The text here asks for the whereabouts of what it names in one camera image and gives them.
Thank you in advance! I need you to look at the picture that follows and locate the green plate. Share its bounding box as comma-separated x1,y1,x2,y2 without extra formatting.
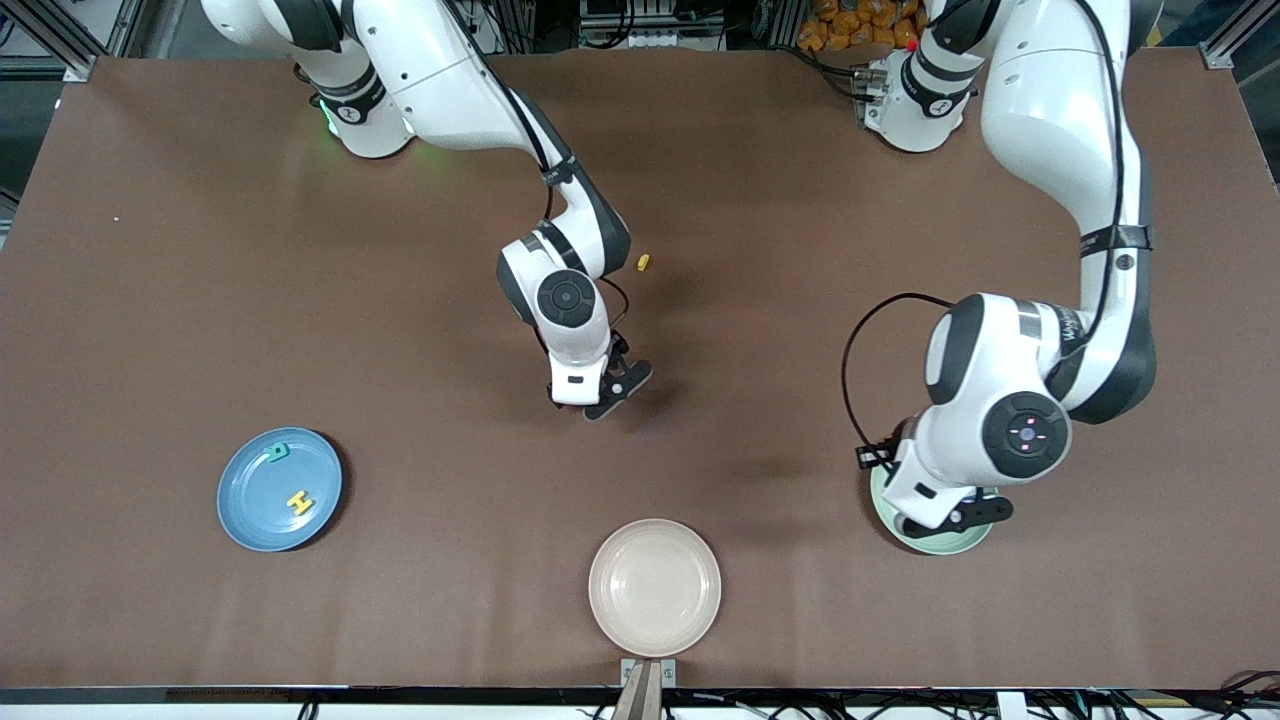
869,462,996,557

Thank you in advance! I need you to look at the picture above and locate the beige plate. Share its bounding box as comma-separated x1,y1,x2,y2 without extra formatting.
588,518,723,658

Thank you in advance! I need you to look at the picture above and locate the blue plate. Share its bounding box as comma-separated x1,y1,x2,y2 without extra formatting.
217,427,344,553

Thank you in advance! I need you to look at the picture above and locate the pile of orange objects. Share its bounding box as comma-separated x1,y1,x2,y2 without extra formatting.
797,0,926,53

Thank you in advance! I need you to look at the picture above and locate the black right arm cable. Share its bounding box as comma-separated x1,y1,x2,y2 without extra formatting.
440,0,633,341

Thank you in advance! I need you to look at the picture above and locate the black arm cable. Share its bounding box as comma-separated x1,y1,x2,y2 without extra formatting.
841,0,1126,451
440,0,633,341

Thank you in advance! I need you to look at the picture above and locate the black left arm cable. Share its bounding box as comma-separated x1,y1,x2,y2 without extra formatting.
841,0,1126,451

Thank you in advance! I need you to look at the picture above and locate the metal mount bracket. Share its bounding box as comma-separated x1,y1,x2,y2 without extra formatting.
620,657,678,720

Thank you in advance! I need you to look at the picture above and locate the black table edge rail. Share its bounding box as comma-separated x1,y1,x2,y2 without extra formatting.
0,686,1280,707

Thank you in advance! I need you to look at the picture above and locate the aluminium frame post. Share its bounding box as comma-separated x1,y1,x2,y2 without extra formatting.
0,0,111,83
1200,0,1280,71

